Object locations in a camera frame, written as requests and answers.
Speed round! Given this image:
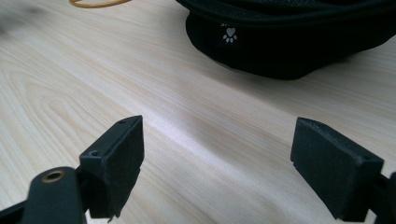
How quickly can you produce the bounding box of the yellow rubber band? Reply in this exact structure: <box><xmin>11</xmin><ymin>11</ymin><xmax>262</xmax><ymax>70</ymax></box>
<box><xmin>68</xmin><ymin>0</ymin><xmax>132</xmax><ymax>9</ymax></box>

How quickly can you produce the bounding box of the black fabric bag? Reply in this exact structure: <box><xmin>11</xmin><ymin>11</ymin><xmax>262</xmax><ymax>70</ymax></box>
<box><xmin>176</xmin><ymin>0</ymin><xmax>396</xmax><ymax>80</ymax></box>

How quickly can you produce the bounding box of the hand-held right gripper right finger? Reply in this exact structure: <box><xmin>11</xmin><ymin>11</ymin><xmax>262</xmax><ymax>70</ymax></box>
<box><xmin>290</xmin><ymin>117</ymin><xmax>385</xmax><ymax>223</ymax></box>

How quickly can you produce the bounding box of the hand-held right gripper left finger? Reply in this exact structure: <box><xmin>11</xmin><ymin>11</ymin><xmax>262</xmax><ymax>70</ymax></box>
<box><xmin>78</xmin><ymin>115</ymin><xmax>146</xmax><ymax>219</ymax></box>

